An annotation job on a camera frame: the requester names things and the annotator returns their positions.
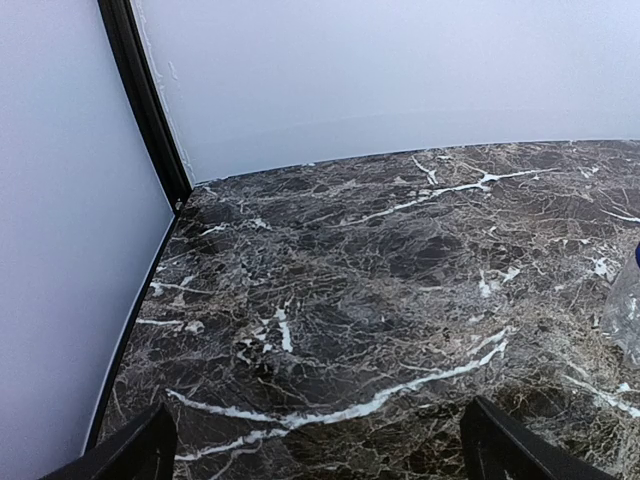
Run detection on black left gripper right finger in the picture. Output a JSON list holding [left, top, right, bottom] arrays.
[[460, 396, 611, 480]]

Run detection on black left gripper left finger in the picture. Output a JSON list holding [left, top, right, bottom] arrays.
[[44, 403, 176, 480]]

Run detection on Pepsi bottle with blue cap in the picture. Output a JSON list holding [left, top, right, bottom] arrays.
[[601, 245, 639, 369]]

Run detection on black left corner post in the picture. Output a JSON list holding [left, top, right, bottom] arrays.
[[98, 0, 192, 213]]

